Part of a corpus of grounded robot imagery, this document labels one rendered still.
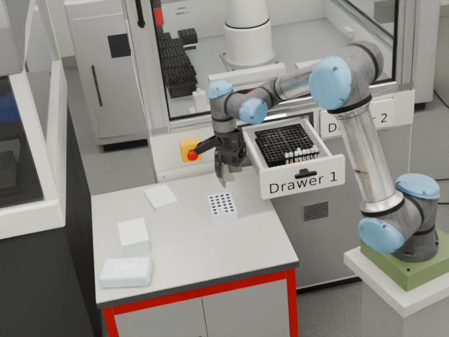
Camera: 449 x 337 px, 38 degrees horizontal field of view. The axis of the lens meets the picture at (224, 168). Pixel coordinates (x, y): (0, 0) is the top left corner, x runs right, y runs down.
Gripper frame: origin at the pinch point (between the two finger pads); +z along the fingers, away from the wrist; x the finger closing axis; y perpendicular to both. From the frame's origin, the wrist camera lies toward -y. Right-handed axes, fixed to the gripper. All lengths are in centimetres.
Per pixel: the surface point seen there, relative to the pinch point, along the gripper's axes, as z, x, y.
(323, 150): 1.5, 29.3, 24.4
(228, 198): 9.9, 3.5, -1.2
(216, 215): 10.0, -6.5, -1.0
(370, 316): 35, -10, 52
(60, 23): 51, 244, -266
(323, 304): 90, 43, 19
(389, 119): 5, 64, 40
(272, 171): -2.8, 5.7, 15.0
